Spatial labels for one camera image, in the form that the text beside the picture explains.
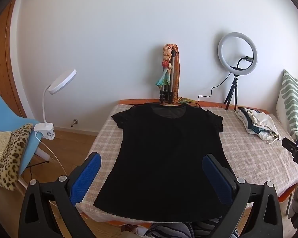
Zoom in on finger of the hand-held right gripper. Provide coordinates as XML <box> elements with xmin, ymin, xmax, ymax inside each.
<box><xmin>282</xmin><ymin>138</ymin><xmax>298</xmax><ymax>154</ymax></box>

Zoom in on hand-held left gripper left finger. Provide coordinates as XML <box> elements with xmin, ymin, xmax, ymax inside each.
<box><xmin>18</xmin><ymin>152</ymin><xmax>101</xmax><ymax>238</ymax></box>

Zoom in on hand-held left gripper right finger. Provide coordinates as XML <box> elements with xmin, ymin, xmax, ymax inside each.
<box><xmin>202</xmin><ymin>154</ymin><xmax>283</xmax><ymax>238</ymax></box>

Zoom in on black t-shirt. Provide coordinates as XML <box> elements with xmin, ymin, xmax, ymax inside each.
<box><xmin>93</xmin><ymin>103</ymin><xmax>235</xmax><ymax>223</ymax></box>

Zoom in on cream white garment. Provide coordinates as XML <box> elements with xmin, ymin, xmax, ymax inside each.
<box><xmin>235</xmin><ymin>108</ymin><xmax>281</xmax><ymax>144</ymax></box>

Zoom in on beige checked blanket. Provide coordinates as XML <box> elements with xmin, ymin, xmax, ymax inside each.
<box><xmin>81</xmin><ymin>103</ymin><xmax>298</xmax><ymax>222</ymax></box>

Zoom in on green white patterned pillow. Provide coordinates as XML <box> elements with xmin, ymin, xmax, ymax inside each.
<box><xmin>276</xmin><ymin>69</ymin><xmax>298</xmax><ymax>142</ymax></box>

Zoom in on dark teal garment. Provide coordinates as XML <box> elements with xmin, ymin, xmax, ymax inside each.
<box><xmin>238</xmin><ymin>107</ymin><xmax>265</xmax><ymax>135</ymax></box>

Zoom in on leopard print cloth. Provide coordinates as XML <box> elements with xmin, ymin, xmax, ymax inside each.
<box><xmin>0</xmin><ymin>123</ymin><xmax>34</xmax><ymax>191</ymax></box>

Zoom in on black tripod legs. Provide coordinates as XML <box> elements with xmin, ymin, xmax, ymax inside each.
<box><xmin>224</xmin><ymin>74</ymin><xmax>239</xmax><ymax>111</ymax></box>

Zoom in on yellow striped cloth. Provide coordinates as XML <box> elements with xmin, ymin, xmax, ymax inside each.
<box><xmin>0</xmin><ymin>125</ymin><xmax>13</xmax><ymax>163</ymax></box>

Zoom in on orange bed sheet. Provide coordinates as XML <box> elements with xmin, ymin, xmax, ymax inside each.
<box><xmin>82</xmin><ymin>99</ymin><xmax>298</xmax><ymax>226</ymax></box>

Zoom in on white clip desk lamp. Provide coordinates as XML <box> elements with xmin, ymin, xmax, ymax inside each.
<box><xmin>34</xmin><ymin>69</ymin><xmax>77</xmax><ymax>140</ymax></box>

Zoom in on light blue chair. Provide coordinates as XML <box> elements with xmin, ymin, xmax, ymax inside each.
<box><xmin>0</xmin><ymin>84</ymin><xmax>55</xmax><ymax>194</ymax></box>

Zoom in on orange patterned scarf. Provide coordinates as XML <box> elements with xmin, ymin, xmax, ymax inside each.
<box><xmin>172</xmin><ymin>44</ymin><xmax>196</xmax><ymax>105</ymax></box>

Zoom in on silver folded tripod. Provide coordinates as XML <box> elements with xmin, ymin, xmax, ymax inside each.
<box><xmin>160</xmin><ymin>50</ymin><xmax>177</xmax><ymax>104</ymax></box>

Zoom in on colourful braided scarf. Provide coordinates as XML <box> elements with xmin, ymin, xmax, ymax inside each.
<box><xmin>156</xmin><ymin>44</ymin><xmax>175</xmax><ymax>88</ymax></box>

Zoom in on wooden door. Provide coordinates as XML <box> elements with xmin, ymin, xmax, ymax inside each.
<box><xmin>0</xmin><ymin>0</ymin><xmax>28</xmax><ymax>119</ymax></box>

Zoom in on white lamp cable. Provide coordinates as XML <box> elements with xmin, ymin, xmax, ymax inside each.
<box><xmin>36</xmin><ymin>131</ymin><xmax>68</xmax><ymax>176</ymax></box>

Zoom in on black power cable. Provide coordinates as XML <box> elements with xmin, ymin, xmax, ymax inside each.
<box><xmin>197</xmin><ymin>76</ymin><xmax>235</xmax><ymax>109</ymax></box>

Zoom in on white ring light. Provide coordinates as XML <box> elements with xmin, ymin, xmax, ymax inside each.
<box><xmin>218</xmin><ymin>32</ymin><xmax>259</xmax><ymax>76</ymax></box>

